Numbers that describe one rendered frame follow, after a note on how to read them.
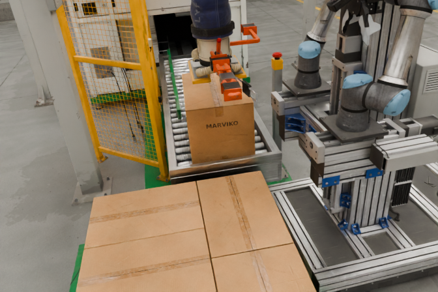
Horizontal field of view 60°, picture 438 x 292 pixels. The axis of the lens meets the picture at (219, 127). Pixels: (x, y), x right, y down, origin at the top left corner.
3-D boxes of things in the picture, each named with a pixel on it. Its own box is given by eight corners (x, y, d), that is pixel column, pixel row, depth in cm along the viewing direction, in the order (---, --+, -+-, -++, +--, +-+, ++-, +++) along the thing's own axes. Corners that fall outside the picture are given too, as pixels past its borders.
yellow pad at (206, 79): (188, 63, 227) (186, 55, 225) (204, 61, 228) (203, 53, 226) (192, 85, 198) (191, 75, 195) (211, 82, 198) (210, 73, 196)
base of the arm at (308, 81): (314, 77, 222) (315, 61, 217) (326, 87, 209) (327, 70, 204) (290, 81, 220) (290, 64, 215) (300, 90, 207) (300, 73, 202)
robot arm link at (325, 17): (296, 58, 216) (338, -41, 185) (299, 50, 228) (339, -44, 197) (315, 66, 214) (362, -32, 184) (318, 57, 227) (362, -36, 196)
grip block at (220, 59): (210, 66, 190) (208, 55, 187) (229, 64, 191) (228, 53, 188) (212, 72, 183) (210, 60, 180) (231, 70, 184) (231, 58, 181)
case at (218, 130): (188, 122, 289) (181, 73, 269) (239, 116, 291) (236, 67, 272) (192, 167, 236) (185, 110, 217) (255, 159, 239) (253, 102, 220)
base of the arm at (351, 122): (358, 113, 180) (361, 94, 175) (377, 128, 167) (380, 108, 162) (329, 118, 177) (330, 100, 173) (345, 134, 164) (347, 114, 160)
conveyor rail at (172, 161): (160, 70, 437) (158, 53, 428) (165, 69, 438) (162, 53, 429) (173, 194, 237) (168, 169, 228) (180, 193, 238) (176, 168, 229)
